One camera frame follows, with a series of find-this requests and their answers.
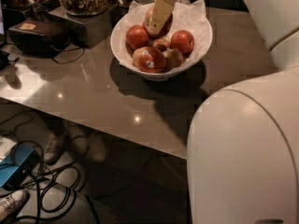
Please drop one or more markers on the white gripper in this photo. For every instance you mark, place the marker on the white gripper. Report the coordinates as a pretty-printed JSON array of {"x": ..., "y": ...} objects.
[{"x": 159, "y": 15}]

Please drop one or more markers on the central red yellow apple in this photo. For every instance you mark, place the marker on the central red yellow apple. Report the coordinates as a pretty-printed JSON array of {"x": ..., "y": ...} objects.
[{"x": 165, "y": 29}]

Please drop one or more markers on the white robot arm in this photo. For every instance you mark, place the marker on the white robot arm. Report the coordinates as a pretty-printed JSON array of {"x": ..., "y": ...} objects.
[{"x": 243, "y": 142}]

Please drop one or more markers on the white paper bowl liner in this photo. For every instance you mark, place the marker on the white paper bowl liner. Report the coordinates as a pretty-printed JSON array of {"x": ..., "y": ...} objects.
[{"x": 194, "y": 17}]

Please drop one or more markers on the right red apple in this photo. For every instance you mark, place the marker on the right red apple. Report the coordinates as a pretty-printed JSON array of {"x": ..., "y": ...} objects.
[{"x": 182, "y": 40}]

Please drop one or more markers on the small hidden middle apple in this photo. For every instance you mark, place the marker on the small hidden middle apple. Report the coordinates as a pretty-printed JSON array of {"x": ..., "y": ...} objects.
[{"x": 161, "y": 44}]

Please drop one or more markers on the left red apple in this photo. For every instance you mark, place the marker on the left red apple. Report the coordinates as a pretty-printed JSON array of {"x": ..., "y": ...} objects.
[{"x": 137, "y": 37}]

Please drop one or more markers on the front yellowish apple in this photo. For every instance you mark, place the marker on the front yellowish apple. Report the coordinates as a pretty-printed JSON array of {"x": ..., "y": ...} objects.
[{"x": 174, "y": 58}]

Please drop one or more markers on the front stickered red apple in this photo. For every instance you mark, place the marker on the front stickered red apple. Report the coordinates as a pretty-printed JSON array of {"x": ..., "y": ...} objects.
[{"x": 149, "y": 60}]

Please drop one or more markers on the white ceramic bowl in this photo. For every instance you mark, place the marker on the white ceramic bowl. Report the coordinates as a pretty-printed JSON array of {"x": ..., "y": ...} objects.
[{"x": 162, "y": 73}]

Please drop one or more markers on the dark grey display block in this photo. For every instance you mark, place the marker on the dark grey display block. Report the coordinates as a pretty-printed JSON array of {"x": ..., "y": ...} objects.
[{"x": 88, "y": 31}]

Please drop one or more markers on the black VR headset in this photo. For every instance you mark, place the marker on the black VR headset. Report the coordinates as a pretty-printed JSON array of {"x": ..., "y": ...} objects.
[{"x": 39, "y": 38}]

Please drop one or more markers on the white sneaker under table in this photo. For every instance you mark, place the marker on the white sneaker under table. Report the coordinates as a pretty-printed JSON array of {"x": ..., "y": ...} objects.
[{"x": 54, "y": 148}]

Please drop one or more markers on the blue box on floor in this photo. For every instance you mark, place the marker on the blue box on floor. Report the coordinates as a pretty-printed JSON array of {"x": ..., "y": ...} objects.
[{"x": 15, "y": 166}]

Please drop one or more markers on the white sneaker bottom left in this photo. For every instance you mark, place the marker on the white sneaker bottom left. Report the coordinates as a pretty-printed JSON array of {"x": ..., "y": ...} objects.
[{"x": 12, "y": 203}]

